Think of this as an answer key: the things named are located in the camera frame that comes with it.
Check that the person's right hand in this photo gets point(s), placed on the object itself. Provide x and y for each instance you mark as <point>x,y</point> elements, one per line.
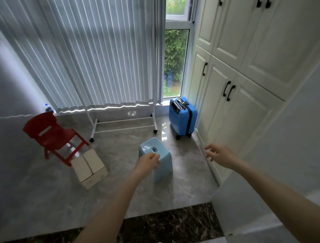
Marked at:
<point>223,155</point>

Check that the person's left hand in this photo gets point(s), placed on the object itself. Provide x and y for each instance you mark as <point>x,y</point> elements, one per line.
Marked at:
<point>145,165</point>

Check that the person's left fingers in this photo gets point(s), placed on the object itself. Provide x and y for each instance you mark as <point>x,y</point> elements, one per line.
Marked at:
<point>155,158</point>

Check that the person's right fingers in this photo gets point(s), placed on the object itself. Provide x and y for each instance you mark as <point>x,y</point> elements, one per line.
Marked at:
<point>211,151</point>

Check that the person's right forearm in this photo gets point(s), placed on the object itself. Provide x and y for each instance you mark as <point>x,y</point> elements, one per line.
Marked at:
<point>280,197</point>

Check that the person's left forearm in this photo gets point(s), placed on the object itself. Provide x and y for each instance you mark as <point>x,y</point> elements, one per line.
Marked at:
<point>112,210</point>

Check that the light blue plastic stool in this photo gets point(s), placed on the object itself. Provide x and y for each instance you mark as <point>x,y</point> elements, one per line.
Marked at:
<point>163,157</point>

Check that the blue hard-shell suitcase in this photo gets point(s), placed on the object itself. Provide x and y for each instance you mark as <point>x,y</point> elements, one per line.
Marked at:
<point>181,120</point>

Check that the white rolling garment rack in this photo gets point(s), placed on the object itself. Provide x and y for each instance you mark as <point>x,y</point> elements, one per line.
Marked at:
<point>125,120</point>

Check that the cardboard box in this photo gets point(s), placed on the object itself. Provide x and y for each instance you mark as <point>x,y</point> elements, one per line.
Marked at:
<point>90,166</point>

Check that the white-framed window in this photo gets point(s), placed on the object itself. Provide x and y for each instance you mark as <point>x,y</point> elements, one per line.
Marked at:
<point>175,57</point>

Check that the red plastic child chair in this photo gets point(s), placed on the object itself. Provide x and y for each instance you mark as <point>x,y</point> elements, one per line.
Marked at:
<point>56,136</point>

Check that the white panelled wardrobe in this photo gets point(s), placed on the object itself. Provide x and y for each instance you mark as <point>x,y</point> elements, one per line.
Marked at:
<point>250,50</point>

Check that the white pleated curtain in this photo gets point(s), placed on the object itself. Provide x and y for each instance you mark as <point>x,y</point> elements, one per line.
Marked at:
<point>100,55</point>

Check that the clear plastic water bottle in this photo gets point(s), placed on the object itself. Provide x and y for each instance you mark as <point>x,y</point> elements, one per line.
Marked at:
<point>49,109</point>

